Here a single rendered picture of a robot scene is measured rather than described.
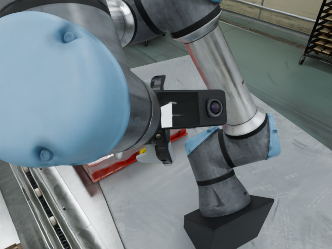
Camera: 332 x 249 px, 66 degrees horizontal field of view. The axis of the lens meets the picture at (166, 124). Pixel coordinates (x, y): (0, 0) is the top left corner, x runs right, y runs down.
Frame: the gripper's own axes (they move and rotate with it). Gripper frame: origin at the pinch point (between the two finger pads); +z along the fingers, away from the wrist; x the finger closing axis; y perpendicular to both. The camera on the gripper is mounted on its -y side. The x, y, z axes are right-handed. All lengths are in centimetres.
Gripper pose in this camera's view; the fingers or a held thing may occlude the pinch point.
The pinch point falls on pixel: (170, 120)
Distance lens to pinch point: 45.8
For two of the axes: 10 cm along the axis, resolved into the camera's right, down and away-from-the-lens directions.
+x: 0.8, 10.0, -0.4
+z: 1.5, 0.3, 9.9
